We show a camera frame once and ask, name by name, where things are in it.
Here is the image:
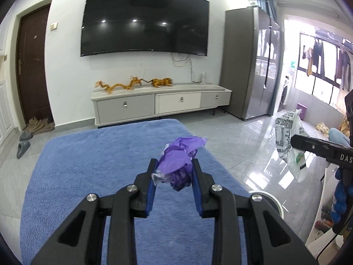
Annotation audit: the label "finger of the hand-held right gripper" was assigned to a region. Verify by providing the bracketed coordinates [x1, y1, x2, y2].
[290, 134, 333, 159]

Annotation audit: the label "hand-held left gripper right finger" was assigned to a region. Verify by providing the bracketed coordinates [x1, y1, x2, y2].
[191, 158, 317, 265]

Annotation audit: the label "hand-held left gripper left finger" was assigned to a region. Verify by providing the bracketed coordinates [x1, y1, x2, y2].
[31, 158, 158, 265]

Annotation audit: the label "white plastic bag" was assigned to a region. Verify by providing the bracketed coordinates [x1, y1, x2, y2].
[287, 109, 309, 183]

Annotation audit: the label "silver printed plastic bag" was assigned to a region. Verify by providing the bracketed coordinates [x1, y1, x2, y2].
[275, 112, 294, 161]

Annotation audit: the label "purple wrapper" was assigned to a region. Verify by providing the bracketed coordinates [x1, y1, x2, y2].
[152, 136, 208, 192]

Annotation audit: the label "person's right hand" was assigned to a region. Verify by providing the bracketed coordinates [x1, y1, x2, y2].
[332, 168, 349, 226]

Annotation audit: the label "yellow crumpled cloth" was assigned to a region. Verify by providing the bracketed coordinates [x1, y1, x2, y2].
[316, 122, 330, 137]

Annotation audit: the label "person's light blue trouser leg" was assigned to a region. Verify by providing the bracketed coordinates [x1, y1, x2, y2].
[328, 127, 351, 147]

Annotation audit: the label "purple box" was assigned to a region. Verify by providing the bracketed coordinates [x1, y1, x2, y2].
[296, 103, 308, 121]

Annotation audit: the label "white washing machine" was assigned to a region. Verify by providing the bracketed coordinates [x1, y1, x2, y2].
[280, 74, 296, 107]

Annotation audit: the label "white round bin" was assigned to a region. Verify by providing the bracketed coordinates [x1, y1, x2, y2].
[247, 190, 284, 222]

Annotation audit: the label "blue fluffy blanket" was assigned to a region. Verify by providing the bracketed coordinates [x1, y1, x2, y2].
[20, 119, 249, 265]

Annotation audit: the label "hanging beige garment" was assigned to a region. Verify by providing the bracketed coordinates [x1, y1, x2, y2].
[302, 45, 314, 77]

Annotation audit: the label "hanging dark shirt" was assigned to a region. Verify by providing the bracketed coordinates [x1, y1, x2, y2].
[335, 47, 352, 89]

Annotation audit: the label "hanging dark trousers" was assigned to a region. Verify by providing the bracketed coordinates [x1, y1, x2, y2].
[314, 40, 326, 74]

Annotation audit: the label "white and grey television cabinet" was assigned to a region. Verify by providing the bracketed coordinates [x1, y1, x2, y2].
[91, 83, 233, 129]

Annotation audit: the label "grey refrigerator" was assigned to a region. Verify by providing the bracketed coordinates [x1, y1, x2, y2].
[221, 6, 284, 121]

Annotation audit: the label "long golden dragon ornament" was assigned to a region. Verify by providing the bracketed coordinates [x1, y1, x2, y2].
[95, 76, 143, 95]

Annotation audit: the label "short golden dragon ornament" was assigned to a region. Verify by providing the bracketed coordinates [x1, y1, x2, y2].
[150, 77, 174, 88]

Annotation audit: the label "brown woven sandals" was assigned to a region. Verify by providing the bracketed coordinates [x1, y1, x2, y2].
[22, 117, 55, 133]

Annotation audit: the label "blue curtain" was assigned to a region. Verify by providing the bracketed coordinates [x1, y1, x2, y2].
[256, 0, 278, 20]

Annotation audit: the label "dark brown door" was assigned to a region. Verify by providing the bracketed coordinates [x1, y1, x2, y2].
[16, 6, 54, 129]

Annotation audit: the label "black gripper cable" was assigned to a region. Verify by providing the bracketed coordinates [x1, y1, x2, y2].
[316, 230, 341, 263]

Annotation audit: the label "white wall cable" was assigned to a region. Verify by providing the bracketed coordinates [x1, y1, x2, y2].
[171, 52, 203, 83]

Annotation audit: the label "black wall television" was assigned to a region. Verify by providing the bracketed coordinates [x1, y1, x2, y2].
[80, 0, 210, 58]

